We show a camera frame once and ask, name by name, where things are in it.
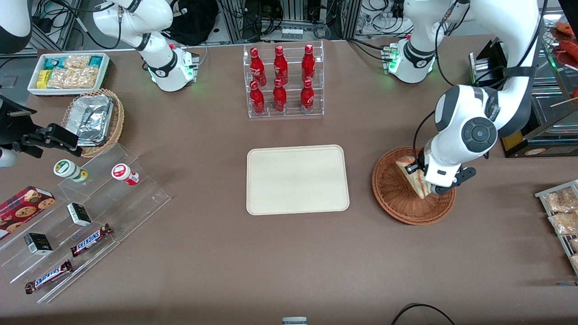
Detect black table cable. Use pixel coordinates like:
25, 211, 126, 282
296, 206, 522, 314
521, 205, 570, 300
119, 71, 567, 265
391, 303, 457, 325

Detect black warmer with yellow panel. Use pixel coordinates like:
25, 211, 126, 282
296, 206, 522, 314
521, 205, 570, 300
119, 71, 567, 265
469, 18, 578, 158

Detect red cola bottle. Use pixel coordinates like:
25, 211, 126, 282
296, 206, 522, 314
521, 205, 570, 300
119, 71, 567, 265
249, 47, 267, 87
273, 45, 289, 85
300, 79, 315, 113
249, 80, 266, 115
302, 44, 316, 84
273, 78, 287, 112

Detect round brown wicker basket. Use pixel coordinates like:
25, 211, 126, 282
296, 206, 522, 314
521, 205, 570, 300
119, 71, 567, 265
372, 147, 456, 225

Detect red capped yoghurt bottle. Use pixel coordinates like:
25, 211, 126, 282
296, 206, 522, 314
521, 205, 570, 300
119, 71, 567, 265
112, 163, 140, 186

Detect white rectangular snack bin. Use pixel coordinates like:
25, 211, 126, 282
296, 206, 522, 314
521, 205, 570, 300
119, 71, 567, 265
27, 52, 111, 96

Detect green capped yoghurt bottle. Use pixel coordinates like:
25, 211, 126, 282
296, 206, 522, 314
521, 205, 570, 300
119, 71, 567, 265
53, 159, 89, 183

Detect aluminium foil container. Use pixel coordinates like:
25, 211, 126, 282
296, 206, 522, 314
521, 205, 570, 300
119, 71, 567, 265
68, 94, 114, 146

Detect white power strip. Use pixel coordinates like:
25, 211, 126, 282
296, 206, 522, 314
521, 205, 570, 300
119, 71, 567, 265
361, 11, 405, 34

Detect snickers bar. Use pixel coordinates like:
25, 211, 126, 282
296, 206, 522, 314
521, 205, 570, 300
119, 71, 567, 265
25, 260, 73, 295
70, 223, 113, 258

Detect oval tan wicker basket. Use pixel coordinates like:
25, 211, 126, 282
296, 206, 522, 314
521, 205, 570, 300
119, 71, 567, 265
61, 88, 125, 158

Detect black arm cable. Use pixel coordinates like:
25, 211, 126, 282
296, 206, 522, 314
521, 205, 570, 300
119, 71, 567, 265
413, 0, 549, 156

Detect cream rectangular tray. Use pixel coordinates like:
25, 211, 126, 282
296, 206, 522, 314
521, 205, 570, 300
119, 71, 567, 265
246, 144, 350, 216

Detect clear acrylic stepped display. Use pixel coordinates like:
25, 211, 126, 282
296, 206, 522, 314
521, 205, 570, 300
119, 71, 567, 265
0, 142, 171, 304

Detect red cookie box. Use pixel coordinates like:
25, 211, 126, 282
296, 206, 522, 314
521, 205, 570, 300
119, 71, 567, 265
0, 186, 56, 240

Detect grey wire rack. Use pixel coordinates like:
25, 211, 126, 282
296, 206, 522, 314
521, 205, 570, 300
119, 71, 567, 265
534, 180, 578, 276

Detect small black box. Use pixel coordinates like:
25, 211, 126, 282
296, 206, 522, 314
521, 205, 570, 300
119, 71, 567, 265
23, 232, 53, 255
67, 203, 92, 227

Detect triangular sandwich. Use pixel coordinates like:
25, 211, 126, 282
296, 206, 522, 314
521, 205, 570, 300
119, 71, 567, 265
396, 156, 432, 200

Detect black bag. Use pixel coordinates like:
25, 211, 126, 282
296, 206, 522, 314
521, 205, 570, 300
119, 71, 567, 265
169, 0, 219, 46

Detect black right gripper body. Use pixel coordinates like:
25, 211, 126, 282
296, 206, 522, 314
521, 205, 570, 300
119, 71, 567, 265
0, 95, 43, 147

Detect right wrist camera cylinder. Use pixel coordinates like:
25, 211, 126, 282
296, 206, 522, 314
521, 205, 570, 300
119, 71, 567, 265
0, 148, 19, 168

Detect large clear snack bag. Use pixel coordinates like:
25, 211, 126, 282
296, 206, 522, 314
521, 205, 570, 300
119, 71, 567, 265
47, 67, 100, 89

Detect clear acrylic bottle rack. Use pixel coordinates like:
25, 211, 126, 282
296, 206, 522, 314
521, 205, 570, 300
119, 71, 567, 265
243, 41, 325, 119

